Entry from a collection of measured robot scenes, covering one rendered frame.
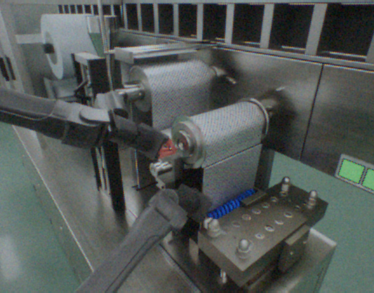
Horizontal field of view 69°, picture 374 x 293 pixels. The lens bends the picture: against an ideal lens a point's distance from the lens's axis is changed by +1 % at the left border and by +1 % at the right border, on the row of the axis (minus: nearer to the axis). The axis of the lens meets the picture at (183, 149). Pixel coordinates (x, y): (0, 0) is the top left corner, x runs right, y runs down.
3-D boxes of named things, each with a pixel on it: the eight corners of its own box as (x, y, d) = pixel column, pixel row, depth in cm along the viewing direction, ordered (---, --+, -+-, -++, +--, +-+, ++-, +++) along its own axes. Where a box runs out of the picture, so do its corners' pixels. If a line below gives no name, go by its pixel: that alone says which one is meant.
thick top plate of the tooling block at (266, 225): (197, 246, 76) (198, 230, 73) (281, 193, 98) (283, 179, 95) (240, 287, 65) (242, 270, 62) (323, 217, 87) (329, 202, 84)
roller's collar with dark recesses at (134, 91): (119, 100, 86) (117, 80, 83) (135, 97, 89) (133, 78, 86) (128, 105, 82) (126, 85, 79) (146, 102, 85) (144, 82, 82)
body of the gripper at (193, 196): (203, 223, 69) (188, 225, 63) (174, 204, 75) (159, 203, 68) (214, 201, 69) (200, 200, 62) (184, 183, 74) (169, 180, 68)
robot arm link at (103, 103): (72, 148, 56) (81, 119, 51) (66, 111, 62) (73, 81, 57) (126, 150, 63) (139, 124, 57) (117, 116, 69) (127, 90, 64)
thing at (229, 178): (200, 220, 80) (203, 168, 70) (251, 190, 92) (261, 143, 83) (200, 221, 79) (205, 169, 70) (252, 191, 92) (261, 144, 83)
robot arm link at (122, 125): (101, 143, 56) (118, 126, 54) (96, 120, 60) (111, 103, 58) (127, 152, 61) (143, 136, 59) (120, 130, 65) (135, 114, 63)
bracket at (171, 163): (157, 235, 89) (153, 156, 74) (173, 227, 92) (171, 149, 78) (166, 245, 86) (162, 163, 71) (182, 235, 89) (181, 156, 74)
